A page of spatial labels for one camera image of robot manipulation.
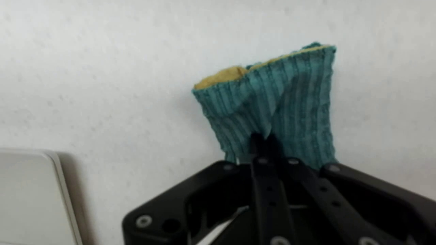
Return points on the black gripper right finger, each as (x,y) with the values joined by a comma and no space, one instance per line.
(363,204)

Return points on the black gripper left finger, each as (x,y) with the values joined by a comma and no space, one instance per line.
(268,199)

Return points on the teal cloth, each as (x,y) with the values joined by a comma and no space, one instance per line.
(291,99)

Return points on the white coffee machine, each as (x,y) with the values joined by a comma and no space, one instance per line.
(32,204)

